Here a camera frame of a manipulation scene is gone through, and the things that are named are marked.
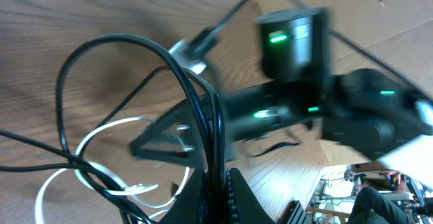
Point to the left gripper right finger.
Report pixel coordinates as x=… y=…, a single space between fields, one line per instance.
x=242 y=205

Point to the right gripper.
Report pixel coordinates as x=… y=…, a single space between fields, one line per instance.
x=260 y=109

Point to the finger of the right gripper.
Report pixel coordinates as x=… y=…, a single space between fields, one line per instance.
x=173 y=138

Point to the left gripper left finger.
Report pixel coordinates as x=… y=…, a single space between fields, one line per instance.
x=187 y=209

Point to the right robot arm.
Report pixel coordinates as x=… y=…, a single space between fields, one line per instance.
x=382 y=118

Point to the person in dark clothes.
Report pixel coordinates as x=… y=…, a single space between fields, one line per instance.
x=370 y=207

